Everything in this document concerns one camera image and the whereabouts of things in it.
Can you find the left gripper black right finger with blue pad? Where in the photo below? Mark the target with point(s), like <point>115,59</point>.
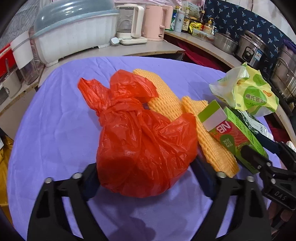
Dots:
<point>250,217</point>

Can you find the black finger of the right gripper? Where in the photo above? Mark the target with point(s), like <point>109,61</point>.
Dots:
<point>278,184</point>

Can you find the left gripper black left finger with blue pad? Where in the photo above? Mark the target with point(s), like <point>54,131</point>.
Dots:
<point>61,210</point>

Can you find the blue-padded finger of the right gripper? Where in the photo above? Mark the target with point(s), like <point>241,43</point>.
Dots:
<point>277,144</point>

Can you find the dark green crushed milk carton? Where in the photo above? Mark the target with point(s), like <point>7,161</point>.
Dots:
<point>254,125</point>

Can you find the green NB carton box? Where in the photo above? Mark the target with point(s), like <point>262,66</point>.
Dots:
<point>230,132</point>

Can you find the red plastic bag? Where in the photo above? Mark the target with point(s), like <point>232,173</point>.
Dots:
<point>139,150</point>

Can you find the orange foam fruit net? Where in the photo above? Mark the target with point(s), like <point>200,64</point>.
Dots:
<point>186,110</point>

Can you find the yellow-green snack bag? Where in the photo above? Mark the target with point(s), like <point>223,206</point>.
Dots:
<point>243,88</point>

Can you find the large steel steamer pot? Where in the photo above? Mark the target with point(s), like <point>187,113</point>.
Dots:
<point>283,77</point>

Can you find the yellow cloth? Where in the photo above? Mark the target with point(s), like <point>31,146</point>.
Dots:
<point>5,155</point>

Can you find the steel rice cooker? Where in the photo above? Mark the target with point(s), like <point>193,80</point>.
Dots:
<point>251,49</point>

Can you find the small steel pot with lid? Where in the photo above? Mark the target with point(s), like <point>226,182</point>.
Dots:
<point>225,43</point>

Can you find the purple tablecloth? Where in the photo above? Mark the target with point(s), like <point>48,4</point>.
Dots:
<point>59,134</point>

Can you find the yellow oil bottle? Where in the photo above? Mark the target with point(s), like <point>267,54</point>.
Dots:
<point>208,26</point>

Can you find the blue patterned curtain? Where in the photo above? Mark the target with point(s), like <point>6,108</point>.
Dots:
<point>233,19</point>

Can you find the yellow seasoning packet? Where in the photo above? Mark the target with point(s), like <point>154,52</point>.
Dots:
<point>194,26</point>

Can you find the red plastic basin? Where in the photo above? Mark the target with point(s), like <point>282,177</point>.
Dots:
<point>6,59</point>

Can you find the dark soy sauce bottle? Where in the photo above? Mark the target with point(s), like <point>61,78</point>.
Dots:
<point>186,21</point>

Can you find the white thermos bottle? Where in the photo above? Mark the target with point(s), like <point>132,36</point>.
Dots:
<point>179,21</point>

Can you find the white-lidded clear jar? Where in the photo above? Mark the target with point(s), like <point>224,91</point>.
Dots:
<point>23,55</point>

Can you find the green tin can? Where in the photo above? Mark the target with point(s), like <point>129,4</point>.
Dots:
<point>173,19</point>

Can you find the pink electric kettle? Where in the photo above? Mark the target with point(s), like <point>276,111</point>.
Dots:
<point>156,20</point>

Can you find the white power plug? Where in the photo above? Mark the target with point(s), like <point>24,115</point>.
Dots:
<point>115,41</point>

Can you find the white dish rack grey lid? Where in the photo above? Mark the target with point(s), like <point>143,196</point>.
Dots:
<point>63,28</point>

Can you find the white coffee maker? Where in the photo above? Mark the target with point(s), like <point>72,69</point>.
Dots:
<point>129,24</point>

